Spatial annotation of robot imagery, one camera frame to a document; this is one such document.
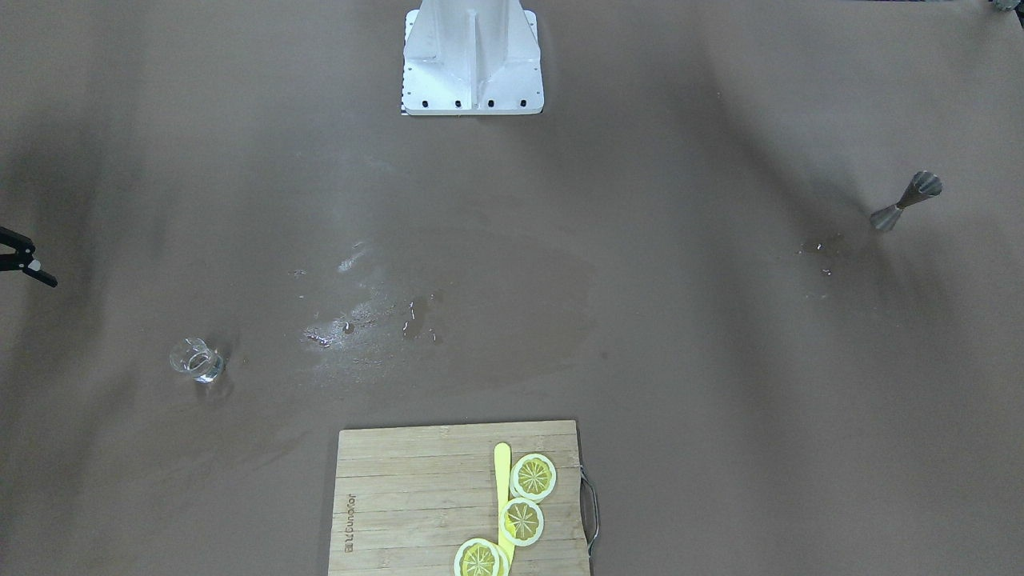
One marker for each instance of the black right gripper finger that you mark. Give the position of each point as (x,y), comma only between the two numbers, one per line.
(22,258)

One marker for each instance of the clear glass measuring cup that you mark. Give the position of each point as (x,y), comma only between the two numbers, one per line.
(193,357)

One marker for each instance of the steel double jigger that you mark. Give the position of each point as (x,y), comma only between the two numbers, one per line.
(923,186)

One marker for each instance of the bamboo cutting board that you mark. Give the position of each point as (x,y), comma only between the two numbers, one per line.
(406,498)

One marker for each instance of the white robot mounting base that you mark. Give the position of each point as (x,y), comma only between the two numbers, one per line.
(471,58)

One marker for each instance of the yellow plastic knife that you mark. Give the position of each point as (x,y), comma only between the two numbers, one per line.
(502,468)

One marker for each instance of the lemon slice near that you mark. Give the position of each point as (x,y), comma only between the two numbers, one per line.
(478,556)

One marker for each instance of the lemon slice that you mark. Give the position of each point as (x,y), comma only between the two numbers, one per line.
(521,522)
(533,477)
(478,556)

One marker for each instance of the lemon slice far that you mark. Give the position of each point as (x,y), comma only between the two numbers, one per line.
(533,477)

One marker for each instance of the lemon slice middle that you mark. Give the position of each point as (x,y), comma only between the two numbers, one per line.
(521,522)

